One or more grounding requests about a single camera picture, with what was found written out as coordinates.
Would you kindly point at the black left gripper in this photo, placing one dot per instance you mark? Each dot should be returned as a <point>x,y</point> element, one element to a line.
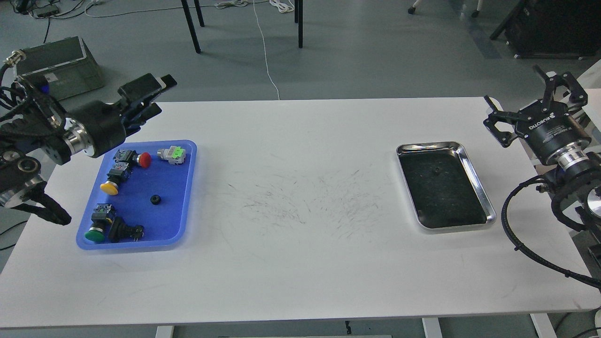
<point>97,127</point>

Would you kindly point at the blue plastic tray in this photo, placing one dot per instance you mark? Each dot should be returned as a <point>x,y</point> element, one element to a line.
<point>165,223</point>

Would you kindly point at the green push button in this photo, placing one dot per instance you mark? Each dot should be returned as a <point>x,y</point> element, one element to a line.
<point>103,216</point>

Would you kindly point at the grey plastic crate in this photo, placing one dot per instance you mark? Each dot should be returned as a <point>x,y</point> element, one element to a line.
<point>61,69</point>

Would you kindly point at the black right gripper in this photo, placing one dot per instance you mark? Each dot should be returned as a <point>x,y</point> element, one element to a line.
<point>551,134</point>

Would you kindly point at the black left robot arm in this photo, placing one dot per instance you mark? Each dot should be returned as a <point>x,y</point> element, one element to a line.
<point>35,119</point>

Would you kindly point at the yellow push button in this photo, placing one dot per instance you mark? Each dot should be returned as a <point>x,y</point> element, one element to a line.
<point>119,173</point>

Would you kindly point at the black equipment case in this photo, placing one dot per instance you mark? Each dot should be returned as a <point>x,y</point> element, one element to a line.
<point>552,28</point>

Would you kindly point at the red mushroom push button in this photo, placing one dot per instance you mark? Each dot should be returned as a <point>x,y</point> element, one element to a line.
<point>133,158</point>

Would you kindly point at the black table leg pair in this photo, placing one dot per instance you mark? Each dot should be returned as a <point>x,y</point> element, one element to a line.
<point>298,20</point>

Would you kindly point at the silver metal tray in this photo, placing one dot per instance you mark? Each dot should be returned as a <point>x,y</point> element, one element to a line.
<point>452,201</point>

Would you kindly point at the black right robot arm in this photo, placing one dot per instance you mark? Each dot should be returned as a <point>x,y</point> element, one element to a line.
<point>574,182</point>

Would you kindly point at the grey connector with green cap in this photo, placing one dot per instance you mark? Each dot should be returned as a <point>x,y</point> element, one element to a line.
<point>174,155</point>

